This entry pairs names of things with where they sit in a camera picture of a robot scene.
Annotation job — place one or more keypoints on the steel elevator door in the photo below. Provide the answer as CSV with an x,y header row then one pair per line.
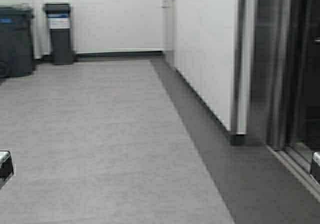
x,y
278,39

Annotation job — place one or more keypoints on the slim grey recycling bin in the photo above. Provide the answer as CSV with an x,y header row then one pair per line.
x,y
59,26

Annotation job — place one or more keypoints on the large dark trash bin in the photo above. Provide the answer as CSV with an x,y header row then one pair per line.
x,y
17,54

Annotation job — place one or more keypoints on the steel elevator door frame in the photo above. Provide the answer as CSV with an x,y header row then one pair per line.
x,y
243,58

